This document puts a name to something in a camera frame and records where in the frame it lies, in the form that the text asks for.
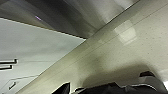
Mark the stainless steel dishwasher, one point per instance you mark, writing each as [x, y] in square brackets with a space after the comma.
[66, 13]

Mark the white drawer unit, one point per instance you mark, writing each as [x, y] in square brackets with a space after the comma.
[33, 50]

